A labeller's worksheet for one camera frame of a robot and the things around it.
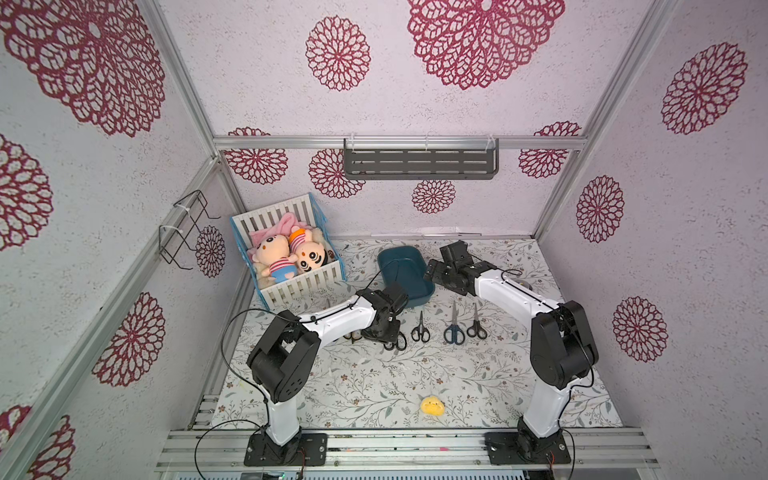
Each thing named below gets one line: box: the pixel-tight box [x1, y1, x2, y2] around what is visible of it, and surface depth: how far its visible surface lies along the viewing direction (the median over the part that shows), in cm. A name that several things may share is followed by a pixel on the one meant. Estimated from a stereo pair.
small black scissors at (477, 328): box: [466, 302, 487, 339], surface depth 97 cm
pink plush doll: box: [247, 212, 300, 283], surface depth 100 cm
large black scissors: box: [383, 331, 407, 351], surface depth 89 cm
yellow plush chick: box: [421, 396, 445, 417], surface depth 80 cm
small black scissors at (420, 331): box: [410, 310, 431, 343], surface depth 97 cm
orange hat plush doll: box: [289, 226, 328, 272], surface depth 102 cm
